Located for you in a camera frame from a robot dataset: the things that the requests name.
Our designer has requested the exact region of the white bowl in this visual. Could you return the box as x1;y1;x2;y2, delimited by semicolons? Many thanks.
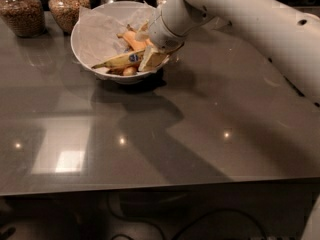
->
71;1;170;85

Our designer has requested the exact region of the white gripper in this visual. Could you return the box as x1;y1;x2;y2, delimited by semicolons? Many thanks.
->
135;9;184;72

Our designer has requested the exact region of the white paper liner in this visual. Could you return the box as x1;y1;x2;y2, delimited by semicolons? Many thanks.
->
71;1;155;70

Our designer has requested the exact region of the orange banana left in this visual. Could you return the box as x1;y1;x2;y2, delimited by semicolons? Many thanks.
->
117;30;153;51

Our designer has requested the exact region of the long yellow spotted banana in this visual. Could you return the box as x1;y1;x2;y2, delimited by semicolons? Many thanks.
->
91;42;185;70

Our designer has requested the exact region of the glass jar far left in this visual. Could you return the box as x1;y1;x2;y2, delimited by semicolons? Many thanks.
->
0;0;45;38

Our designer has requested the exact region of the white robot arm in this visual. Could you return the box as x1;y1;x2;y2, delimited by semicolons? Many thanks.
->
149;0;320;184

